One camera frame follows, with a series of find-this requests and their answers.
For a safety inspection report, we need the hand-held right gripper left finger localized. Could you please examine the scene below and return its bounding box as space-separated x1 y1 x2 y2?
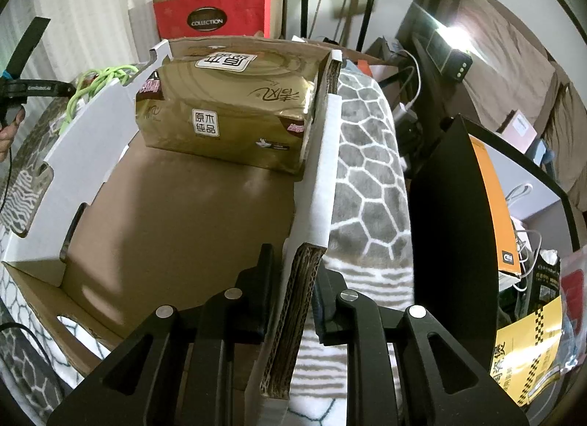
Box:
46 244 281 426

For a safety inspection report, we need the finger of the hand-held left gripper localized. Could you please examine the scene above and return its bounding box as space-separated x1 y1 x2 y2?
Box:
4 17 51 82

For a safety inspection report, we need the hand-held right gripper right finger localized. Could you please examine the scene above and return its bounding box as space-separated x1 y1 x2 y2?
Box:
313 269 529 426

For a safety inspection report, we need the white cardboard box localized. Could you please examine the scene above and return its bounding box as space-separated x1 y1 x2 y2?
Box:
0 36 346 414

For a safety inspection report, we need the person's left hand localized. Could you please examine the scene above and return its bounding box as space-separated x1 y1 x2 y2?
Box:
0 106 26 163

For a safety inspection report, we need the black storage bin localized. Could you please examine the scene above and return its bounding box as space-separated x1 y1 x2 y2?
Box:
407 113 577 391

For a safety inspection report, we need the grey honeycomb patterned blanket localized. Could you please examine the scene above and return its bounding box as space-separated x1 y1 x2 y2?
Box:
0 59 416 426

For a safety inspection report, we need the red gift box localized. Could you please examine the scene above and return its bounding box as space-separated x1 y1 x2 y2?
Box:
153 0 273 40

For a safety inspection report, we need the gold tissue pack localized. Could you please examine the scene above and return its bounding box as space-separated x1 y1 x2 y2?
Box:
135 52 322 175

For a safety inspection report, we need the orange book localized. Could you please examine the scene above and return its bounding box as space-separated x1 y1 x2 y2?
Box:
471 136 522 278

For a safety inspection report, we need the yellow and black packet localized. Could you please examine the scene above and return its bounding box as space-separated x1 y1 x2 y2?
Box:
494 261 566 409

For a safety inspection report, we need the red packet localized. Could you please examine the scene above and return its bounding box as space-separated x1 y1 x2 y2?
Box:
560 267 587 319

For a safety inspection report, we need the pink box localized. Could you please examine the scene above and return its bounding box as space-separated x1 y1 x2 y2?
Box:
497 109 538 148

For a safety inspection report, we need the black device with indicator lights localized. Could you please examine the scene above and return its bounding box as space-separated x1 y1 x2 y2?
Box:
424 25 474 82

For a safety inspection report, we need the brown sofa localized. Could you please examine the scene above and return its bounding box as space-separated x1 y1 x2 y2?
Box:
438 0 587 211

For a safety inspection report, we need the green cable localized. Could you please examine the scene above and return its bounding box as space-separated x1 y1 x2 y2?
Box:
65 65 139 134

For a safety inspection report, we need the black cable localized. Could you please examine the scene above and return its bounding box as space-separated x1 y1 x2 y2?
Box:
0 322 70 392

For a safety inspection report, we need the white cable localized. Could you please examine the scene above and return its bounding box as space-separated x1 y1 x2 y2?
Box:
398 54 423 111

